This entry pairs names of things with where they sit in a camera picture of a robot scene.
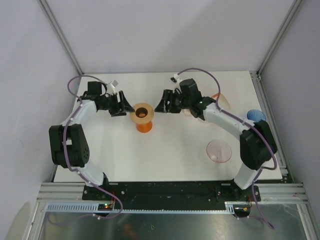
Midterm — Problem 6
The orange glass beaker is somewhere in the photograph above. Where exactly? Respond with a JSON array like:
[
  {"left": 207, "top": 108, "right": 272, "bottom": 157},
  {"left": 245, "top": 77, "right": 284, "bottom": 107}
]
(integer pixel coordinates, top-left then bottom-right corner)
[{"left": 136, "top": 121, "right": 153, "bottom": 133}]

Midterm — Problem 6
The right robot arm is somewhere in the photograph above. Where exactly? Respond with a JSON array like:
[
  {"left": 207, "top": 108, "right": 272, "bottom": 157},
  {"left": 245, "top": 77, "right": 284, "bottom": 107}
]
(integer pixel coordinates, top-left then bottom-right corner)
[{"left": 155, "top": 78, "right": 278, "bottom": 201}]

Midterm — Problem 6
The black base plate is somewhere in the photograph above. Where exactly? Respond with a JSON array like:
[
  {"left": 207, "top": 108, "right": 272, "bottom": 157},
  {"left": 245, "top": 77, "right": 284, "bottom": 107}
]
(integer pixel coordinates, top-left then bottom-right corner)
[{"left": 82, "top": 180, "right": 261, "bottom": 211}]

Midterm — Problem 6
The pink glass dripper cone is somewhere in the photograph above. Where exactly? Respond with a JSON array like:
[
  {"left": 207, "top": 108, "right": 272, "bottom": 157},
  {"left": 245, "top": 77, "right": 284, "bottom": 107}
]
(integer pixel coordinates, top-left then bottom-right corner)
[{"left": 206, "top": 139, "right": 232, "bottom": 163}]

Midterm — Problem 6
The left frame post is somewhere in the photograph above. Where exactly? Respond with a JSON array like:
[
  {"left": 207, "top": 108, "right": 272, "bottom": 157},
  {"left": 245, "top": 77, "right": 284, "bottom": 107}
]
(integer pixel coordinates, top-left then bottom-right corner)
[{"left": 37, "top": 0, "right": 84, "bottom": 75}]

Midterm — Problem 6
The white coffee filter pack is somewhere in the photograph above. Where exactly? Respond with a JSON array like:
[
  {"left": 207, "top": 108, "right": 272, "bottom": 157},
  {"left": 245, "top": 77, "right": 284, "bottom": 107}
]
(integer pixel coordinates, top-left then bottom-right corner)
[{"left": 211, "top": 93, "right": 231, "bottom": 111}]

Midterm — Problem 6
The blue glass dripper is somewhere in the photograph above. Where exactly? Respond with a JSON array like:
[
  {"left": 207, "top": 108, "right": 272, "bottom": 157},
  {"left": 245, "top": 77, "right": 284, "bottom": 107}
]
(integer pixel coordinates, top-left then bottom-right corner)
[{"left": 246, "top": 109, "right": 266, "bottom": 122}]

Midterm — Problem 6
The brown coffee filter pack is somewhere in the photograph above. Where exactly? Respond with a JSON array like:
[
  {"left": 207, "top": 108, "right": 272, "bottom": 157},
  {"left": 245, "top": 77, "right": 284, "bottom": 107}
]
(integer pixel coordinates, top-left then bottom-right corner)
[{"left": 183, "top": 109, "right": 193, "bottom": 117}]

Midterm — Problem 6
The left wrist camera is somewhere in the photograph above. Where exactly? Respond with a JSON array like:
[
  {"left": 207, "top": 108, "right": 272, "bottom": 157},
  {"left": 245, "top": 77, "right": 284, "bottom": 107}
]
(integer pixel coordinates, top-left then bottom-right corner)
[{"left": 106, "top": 80, "right": 119, "bottom": 95}]

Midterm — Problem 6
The grey cable duct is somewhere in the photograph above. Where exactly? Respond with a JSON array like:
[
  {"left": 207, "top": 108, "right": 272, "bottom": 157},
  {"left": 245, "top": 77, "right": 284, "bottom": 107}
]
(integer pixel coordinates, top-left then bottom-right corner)
[{"left": 46, "top": 202, "right": 120, "bottom": 213}]

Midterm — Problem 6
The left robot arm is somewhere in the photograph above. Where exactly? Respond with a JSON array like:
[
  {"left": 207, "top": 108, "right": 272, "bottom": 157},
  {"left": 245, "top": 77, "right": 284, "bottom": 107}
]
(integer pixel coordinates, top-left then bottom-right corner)
[{"left": 48, "top": 80, "right": 135, "bottom": 200}]

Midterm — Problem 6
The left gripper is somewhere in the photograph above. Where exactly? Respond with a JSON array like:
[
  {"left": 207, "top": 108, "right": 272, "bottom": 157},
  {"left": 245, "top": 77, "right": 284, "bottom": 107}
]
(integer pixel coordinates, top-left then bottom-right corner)
[{"left": 99, "top": 91, "right": 134, "bottom": 117}]

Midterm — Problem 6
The wooden dripper ring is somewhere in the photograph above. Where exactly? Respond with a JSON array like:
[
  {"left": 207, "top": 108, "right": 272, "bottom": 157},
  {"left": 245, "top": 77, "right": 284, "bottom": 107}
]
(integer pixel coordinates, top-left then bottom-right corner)
[{"left": 129, "top": 102, "right": 155, "bottom": 124}]

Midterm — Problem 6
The frame post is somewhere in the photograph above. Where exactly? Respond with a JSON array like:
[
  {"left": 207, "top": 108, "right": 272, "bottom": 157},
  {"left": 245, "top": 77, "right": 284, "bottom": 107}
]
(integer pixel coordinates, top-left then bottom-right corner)
[
  {"left": 256, "top": 0, "right": 305, "bottom": 75},
  {"left": 37, "top": 0, "right": 84, "bottom": 75}
]

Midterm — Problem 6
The aluminium frame rail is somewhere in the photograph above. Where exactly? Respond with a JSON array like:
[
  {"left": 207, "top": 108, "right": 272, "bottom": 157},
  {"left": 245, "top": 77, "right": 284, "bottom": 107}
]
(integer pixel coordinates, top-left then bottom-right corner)
[{"left": 36, "top": 182, "right": 309, "bottom": 204}]

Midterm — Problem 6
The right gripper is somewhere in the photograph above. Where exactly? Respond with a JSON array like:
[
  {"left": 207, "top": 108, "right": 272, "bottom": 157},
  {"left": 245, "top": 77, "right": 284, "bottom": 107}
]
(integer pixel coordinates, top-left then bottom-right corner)
[{"left": 155, "top": 89, "right": 192, "bottom": 114}]

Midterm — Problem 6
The right frame post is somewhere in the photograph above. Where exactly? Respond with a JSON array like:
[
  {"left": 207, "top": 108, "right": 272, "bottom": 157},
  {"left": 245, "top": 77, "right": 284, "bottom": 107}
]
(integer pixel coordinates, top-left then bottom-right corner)
[{"left": 256, "top": 0, "right": 305, "bottom": 75}]

